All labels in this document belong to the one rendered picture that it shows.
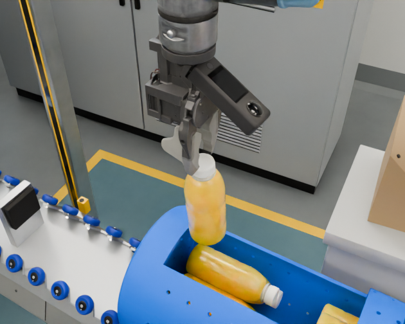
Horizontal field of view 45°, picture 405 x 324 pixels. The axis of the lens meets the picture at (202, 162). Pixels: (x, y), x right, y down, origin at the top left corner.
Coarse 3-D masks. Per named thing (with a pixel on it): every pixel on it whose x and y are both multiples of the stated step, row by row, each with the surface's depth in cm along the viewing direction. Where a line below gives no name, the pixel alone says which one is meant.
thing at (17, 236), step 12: (24, 180) 124; (12, 192) 121; (24, 192) 121; (0, 204) 118; (12, 204) 118; (24, 204) 121; (36, 204) 125; (0, 216) 120; (12, 216) 119; (24, 216) 123; (36, 216) 130; (12, 228) 123; (24, 228) 127; (36, 228) 131; (12, 240) 126; (24, 240) 129
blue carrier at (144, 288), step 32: (160, 224) 93; (160, 256) 89; (256, 256) 106; (128, 288) 90; (160, 288) 87; (192, 288) 85; (288, 288) 105; (320, 288) 101; (352, 288) 96; (128, 320) 92; (160, 320) 87; (192, 320) 84; (224, 320) 82; (256, 320) 81; (288, 320) 105; (384, 320) 79
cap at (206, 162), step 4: (200, 156) 76; (204, 156) 76; (208, 156) 76; (200, 160) 76; (204, 160) 76; (208, 160) 76; (212, 160) 75; (200, 164) 75; (204, 164) 75; (208, 164) 75; (212, 164) 75; (200, 168) 74; (204, 168) 74; (208, 168) 74; (212, 168) 75; (196, 172) 75; (200, 172) 74; (204, 172) 74; (208, 172) 75; (212, 172) 75; (196, 176) 76; (200, 176) 75; (204, 176) 75; (208, 176) 75
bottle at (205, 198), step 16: (192, 176) 76; (192, 192) 77; (208, 192) 77; (224, 192) 80; (192, 208) 80; (208, 208) 79; (224, 208) 83; (192, 224) 84; (208, 224) 82; (224, 224) 86; (208, 240) 86
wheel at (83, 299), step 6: (84, 294) 111; (78, 300) 111; (84, 300) 110; (90, 300) 110; (78, 306) 111; (84, 306) 110; (90, 306) 110; (78, 312) 111; (84, 312) 110; (90, 312) 111
